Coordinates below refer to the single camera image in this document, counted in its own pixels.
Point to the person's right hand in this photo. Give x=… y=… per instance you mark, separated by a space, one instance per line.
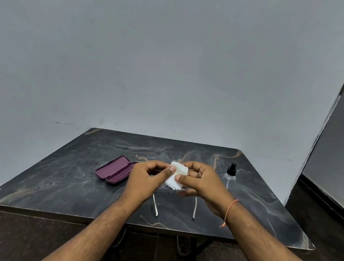
x=206 y=185

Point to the person's left hand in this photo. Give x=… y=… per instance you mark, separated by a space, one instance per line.
x=141 y=184

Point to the metal frame eyeglasses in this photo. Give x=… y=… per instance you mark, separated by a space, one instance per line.
x=155 y=204

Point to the clear spray bottle black cap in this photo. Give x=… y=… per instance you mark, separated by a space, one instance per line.
x=231 y=170

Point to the white cleaning cloth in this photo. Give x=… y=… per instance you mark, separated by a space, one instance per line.
x=180 y=170

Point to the maroon glasses case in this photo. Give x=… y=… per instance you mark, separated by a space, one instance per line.
x=113 y=168

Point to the person's left forearm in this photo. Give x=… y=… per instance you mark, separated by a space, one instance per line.
x=85 y=243

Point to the person's right forearm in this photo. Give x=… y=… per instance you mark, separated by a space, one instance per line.
x=269 y=254

